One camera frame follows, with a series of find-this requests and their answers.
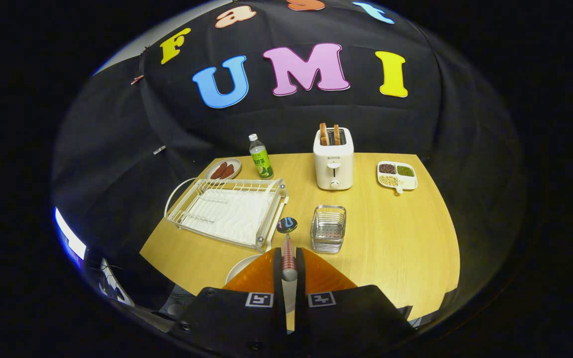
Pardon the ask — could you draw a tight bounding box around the metal wire basket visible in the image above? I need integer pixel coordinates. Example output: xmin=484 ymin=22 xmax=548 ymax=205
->
xmin=310 ymin=205 xmax=347 ymax=254

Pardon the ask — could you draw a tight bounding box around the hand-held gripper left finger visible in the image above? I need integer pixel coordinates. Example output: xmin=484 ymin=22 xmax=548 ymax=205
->
xmin=172 ymin=247 xmax=288 ymax=358

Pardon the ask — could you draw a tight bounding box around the cream white toaster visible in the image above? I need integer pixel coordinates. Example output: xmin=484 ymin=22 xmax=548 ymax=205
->
xmin=313 ymin=127 xmax=355 ymax=191

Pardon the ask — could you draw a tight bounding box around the spoon with red checkered handle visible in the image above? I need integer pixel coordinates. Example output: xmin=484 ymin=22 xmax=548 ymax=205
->
xmin=276 ymin=217 xmax=298 ymax=282

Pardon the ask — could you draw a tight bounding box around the small beige plate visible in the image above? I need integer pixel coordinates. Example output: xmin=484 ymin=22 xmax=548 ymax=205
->
xmin=204 ymin=158 xmax=242 ymax=181

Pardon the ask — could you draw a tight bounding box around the white wire dish rack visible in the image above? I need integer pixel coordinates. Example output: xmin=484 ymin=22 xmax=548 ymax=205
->
xmin=165 ymin=178 xmax=289 ymax=252

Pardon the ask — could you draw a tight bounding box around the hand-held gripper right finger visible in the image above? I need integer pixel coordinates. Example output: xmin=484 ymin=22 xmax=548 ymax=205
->
xmin=294 ymin=247 xmax=416 ymax=358

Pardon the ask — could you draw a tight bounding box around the round white plate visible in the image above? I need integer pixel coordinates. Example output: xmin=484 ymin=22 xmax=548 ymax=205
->
xmin=225 ymin=254 xmax=295 ymax=314

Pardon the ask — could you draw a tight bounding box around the green label drink bottle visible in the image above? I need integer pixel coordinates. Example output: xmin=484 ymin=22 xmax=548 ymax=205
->
xmin=248 ymin=133 xmax=275 ymax=179

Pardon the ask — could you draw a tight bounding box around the white divided dish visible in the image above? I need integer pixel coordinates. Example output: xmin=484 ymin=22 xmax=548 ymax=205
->
xmin=377 ymin=161 xmax=418 ymax=194

